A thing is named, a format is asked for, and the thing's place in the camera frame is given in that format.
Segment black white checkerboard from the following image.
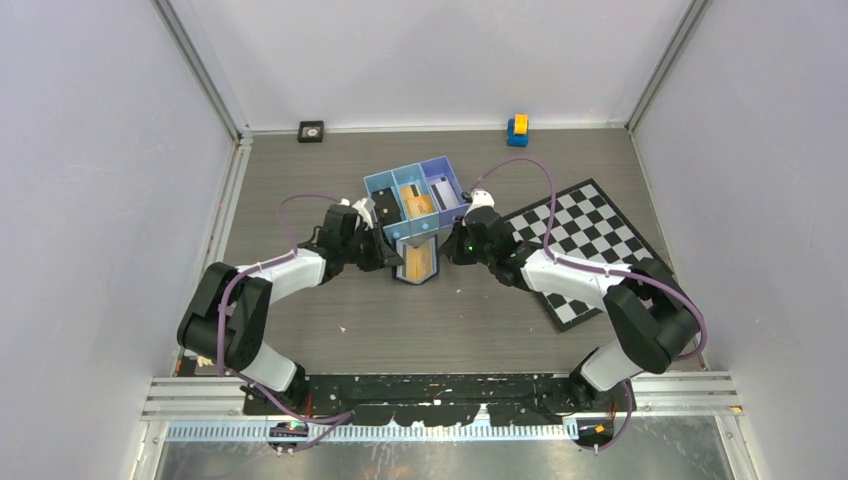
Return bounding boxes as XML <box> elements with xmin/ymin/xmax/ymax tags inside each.
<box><xmin>500</xmin><ymin>178</ymin><xmax>674</xmax><ymax>333</ymax></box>

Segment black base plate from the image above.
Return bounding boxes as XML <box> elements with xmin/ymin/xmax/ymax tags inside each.
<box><xmin>240</xmin><ymin>373</ymin><xmax>635</xmax><ymax>427</ymax></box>

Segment three-compartment blue purple tray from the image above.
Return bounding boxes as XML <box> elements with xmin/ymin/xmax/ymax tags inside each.
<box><xmin>363</xmin><ymin>156</ymin><xmax>470</xmax><ymax>243</ymax></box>

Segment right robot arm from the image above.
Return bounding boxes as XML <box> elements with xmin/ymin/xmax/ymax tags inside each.
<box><xmin>440</xmin><ymin>206</ymin><xmax>706</xmax><ymax>411</ymax></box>

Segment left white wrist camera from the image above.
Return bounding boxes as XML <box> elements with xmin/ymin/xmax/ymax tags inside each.
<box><xmin>339</xmin><ymin>197</ymin><xmax>375</xmax><ymax>229</ymax></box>

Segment small black square box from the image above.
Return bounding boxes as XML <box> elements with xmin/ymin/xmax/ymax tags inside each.
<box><xmin>297</xmin><ymin>120</ymin><xmax>325</xmax><ymax>143</ymax></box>

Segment blue yellow toy block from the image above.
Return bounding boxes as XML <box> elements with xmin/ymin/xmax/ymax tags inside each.
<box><xmin>506</xmin><ymin>114</ymin><xmax>529</xmax><ymax>148</ymax></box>

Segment black card in tray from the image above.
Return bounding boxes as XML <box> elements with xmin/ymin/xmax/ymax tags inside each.
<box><xmin>370</xmin><ymin>188</ymin><xmax>403</xmax><ymax>225</ymax></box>

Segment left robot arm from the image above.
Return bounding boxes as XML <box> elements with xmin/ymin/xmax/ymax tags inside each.
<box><xmin>176</xmin><ymin>198</ymin><xmax>403</xmax><ymax>414</ymax></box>

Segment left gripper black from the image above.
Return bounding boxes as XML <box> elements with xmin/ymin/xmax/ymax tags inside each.
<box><xmin>341</xmin><ymin>222</ymin><xmax>403</xmax><ymax>272</ymax></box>

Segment orange card in tray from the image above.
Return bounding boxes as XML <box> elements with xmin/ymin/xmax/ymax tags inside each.
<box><xmin>398</xmin><ymin>183</ymin><xmax>436</xmax><ymax>219</ymax></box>

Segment white card in tray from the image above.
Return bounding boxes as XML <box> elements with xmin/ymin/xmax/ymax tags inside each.
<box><xmin>430</xmin><ymin>180</ymin><xmax>459</xmax><ymax>211</ymax></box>

